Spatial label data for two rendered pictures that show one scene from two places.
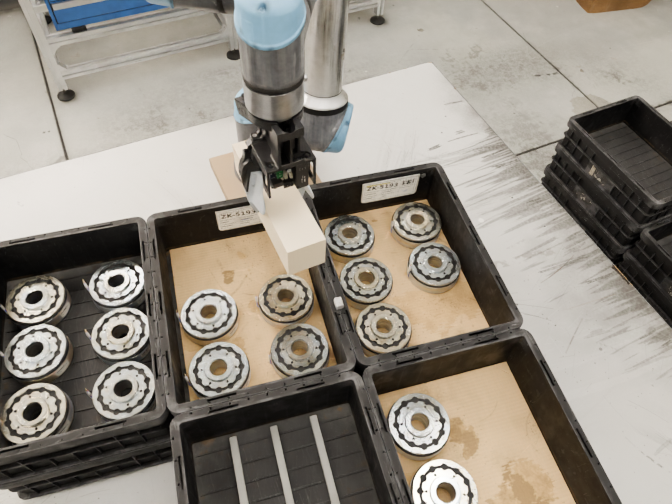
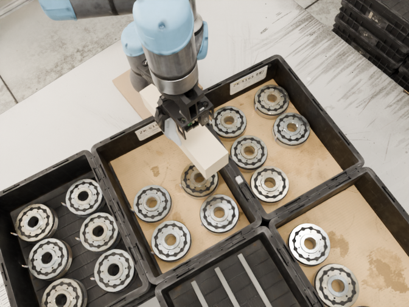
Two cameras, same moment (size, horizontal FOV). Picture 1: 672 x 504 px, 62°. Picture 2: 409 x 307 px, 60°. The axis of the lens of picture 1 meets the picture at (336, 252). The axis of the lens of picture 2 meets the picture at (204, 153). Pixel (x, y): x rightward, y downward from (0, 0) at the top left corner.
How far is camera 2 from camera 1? 0.22 m
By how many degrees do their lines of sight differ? 12
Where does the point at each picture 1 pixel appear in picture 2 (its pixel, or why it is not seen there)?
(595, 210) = (375, 42)
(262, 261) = (174, 154)
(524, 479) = (382, 261)
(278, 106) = (183, 84)
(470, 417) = (339, 229)
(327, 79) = not seen: hidden behind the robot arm
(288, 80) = (188, 66)
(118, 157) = (48, 94)
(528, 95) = not seen: outside the picture
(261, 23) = (163, 38)
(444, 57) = not seen: outside the picture
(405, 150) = (244, 38)
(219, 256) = (145, 158)
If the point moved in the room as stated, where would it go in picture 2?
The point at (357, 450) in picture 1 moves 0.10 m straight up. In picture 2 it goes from (273, 269) to (279, 265)
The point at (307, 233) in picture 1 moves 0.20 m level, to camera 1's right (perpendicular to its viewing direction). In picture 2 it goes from (214, 151) to (310, 133)
